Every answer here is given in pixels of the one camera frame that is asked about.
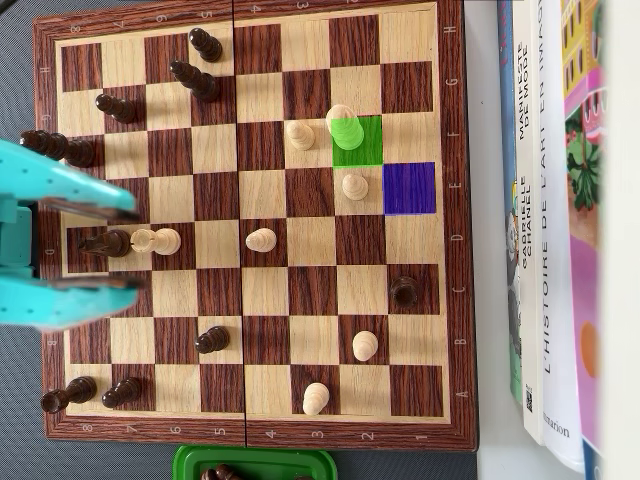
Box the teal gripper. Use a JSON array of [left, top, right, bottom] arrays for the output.
[[0, 137, 149, 332]]

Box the white wooden chess king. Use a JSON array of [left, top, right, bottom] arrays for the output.
[[324, 103, 365, 151]]

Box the dark wooden chess king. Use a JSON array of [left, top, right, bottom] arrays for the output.
[[77, 228, 134, 260]]

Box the dark wooden chess queen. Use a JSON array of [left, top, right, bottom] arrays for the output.
[[18, 128, 97, 169]]

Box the white wooden chess rook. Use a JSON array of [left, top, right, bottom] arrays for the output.
[[129, 227, 182, 257]]

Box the dark wooden chess pawn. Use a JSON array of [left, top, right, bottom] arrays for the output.
[[188, 27, 224, 64], [193, 325, 232, 355], [94, 93, 139, 125], [101, 376, 144, 409]]

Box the dark wooden chess rook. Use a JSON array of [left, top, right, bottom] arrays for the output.
[[40, 375, 99, 415], [388, 276, 420, 309]]

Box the white wooden chess pawn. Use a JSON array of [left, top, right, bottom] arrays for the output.
[[302, 382, 331, 417], [341, 173, 370, 203], [351, 329, 380, 364], [244, 227, 278, 254], [285, 119, 317, 153]]

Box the wooden chess board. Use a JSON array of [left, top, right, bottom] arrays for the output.
[[30, 0, 479, 454]]

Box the dark wooden chess bishop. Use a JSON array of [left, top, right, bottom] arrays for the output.
[[168, 59, 221, 104]]

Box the dark wooden chess piece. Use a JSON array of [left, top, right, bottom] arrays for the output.
[[199, 463, 241, 480]]

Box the green plastic container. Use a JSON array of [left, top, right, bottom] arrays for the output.
[[172, 443, 339, 480]]

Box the blue panda picture book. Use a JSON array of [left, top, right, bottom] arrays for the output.
[[496, 0, 524, 406]]

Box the white Gabrielle Chanel book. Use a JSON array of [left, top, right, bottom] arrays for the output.
[[510, 0, 549, 446]]

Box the white art history book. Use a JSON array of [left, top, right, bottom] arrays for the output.
[[537, 0, 586, 474]]

